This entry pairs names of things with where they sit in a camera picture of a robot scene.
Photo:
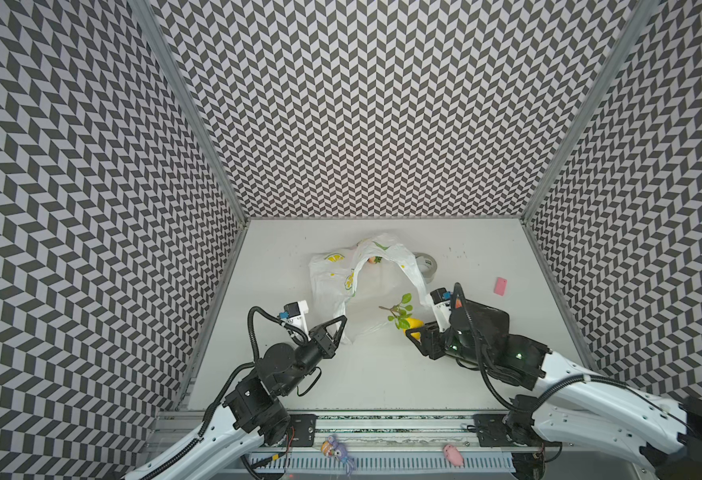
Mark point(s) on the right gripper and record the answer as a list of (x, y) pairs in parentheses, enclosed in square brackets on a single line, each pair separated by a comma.
[(438, 339)]

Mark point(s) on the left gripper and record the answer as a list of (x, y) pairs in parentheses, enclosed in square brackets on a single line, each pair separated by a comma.
[(322, 339)]

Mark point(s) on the yellow fruit with green leaves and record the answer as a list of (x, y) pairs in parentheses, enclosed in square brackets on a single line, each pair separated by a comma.
[(401, 314)]

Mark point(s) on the white plastic bag fruit print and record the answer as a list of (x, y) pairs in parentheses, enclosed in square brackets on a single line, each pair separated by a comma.
[(344, 283)]

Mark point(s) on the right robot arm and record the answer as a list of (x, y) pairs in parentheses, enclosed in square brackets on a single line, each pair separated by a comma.
[(551, 399)]

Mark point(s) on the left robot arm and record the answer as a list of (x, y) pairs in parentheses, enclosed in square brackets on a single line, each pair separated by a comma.
[(247, 413)]

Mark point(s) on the grey tape roll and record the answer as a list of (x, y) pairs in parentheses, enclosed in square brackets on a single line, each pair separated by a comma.
[(428, 266)]

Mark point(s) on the black square tray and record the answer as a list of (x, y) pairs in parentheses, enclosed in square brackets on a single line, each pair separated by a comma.
[(491, 323)]

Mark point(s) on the pink eraser block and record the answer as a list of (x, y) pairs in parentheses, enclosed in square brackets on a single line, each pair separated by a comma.
[(501, 286)]

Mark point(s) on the pink toy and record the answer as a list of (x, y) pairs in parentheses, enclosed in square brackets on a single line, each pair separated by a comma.
[(453, 456)]

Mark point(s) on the purple octopus toy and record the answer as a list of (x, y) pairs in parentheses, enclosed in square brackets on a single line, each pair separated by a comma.
[(332, 447)]

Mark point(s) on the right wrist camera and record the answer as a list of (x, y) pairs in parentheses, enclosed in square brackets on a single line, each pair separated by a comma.
[(441, 299)]

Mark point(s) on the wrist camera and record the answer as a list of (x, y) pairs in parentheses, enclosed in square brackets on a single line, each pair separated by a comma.
[(294, 314), (441, 299)]

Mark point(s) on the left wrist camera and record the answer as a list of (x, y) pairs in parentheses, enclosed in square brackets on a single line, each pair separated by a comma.
[(294, 314)]

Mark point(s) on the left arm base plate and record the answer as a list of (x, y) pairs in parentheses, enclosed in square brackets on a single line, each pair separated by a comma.
[(301, 431)]

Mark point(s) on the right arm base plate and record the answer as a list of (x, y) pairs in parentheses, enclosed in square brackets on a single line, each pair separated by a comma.
[(504, 430)]

